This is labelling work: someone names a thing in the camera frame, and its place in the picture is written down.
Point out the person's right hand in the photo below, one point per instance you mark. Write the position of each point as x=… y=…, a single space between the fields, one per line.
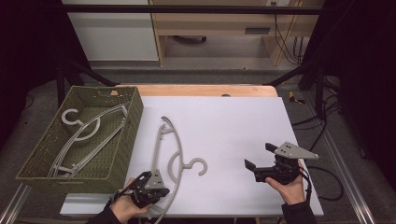
x=292 y=193

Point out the yellow and black tool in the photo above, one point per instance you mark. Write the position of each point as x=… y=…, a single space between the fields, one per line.
x=294 y=98

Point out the light wooden desk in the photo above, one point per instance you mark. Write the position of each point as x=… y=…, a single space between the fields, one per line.
x=211 y=25

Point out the aluminium frame rail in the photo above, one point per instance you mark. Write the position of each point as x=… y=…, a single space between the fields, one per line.
x=14 y=205
x=348 y=177

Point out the white table mat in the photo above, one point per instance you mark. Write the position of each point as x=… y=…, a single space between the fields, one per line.
x=224 y=130

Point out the black stand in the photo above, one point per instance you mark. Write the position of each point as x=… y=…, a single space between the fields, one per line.
x=93 y=74
x=319 y=93

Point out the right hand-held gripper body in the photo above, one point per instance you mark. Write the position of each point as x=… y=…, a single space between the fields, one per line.
x=280 y=174

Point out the black horizontal bar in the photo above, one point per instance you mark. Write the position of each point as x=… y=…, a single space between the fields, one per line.
x=186 y=9

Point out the white cabinet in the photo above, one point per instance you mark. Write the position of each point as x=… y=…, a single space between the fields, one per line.
x=115 y=37

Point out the black curtain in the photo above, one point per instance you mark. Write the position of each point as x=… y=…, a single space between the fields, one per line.
x=367 y=62
x=28 y=46

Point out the green woven basket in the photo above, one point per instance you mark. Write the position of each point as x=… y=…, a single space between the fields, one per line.
x=124 y=140

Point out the person's left hand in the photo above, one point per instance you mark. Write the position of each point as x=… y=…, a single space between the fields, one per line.
x=124 y=207

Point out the beige plastic hanger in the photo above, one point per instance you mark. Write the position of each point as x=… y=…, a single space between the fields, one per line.
x=63 y=117
x=106 y=113
x=180 y=154

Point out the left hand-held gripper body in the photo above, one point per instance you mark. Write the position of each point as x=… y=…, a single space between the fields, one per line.
x=149 y=194

